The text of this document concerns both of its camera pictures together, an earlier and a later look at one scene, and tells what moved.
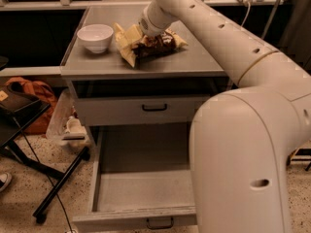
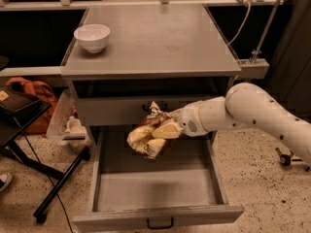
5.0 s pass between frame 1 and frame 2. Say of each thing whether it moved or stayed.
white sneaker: stayed
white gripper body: moved
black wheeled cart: stayed
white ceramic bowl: stayed
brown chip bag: moved
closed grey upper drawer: stayed
